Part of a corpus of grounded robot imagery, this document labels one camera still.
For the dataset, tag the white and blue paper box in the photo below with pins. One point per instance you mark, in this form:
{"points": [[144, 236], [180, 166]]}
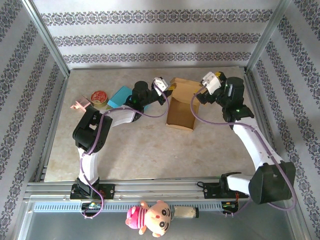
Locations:
{"points": [[120, 97]]}

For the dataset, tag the brown cardboard box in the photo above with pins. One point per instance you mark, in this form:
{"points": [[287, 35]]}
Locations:
{"points": [[181, 112]]}

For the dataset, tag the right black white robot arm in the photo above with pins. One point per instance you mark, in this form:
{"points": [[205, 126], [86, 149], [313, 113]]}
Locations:
{"points": [[255, 145]]}

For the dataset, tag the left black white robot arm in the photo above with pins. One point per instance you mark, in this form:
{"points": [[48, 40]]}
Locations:
{"points": [[90, 130]]}

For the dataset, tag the gold tin with red lid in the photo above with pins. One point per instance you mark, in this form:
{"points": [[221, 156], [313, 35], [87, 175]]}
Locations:
{"points": [[98, 98]]}

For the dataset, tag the pink plastic toy piece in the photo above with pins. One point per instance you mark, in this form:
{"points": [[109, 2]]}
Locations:
{"points": [[80, 103]]}

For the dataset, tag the small circuit board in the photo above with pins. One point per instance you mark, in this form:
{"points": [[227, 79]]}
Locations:
{"points": [[91, 205], [228, 205]]}

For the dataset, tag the clear jar with beige filling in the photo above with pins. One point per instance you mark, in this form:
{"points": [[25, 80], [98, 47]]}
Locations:
{"points": [[185, 212]]}

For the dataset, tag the pink plush doll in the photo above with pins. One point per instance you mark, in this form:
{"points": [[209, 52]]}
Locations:
{"points": [[152, 220]]}

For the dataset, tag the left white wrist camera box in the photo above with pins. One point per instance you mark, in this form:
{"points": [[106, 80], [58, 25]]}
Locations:
{"points": [[161, 85]]}

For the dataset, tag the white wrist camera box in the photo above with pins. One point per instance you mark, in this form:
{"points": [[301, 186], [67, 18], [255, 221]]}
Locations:
{"points": [[211, 82], [161, 85]]}

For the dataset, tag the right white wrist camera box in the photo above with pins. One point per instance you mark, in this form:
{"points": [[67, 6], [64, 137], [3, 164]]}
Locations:
{"points": [[211, 82]]}

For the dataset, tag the aluminium side rail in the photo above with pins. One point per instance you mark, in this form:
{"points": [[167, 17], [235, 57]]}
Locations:
{"points": [[249, 82], [60, 105]]}

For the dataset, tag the aluminium frame post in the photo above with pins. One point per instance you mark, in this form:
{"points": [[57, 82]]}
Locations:
{"points": [[47, 40], [265, 40]]}

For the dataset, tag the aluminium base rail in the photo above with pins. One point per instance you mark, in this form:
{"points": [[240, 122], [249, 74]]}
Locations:
{"points": [[160, 187]]}

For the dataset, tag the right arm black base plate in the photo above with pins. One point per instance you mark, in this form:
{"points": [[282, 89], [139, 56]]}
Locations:
{"points": [[210, 191]]}

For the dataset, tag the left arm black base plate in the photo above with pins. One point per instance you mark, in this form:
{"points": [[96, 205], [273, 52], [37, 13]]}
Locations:
{"points": [[107, 191]]}

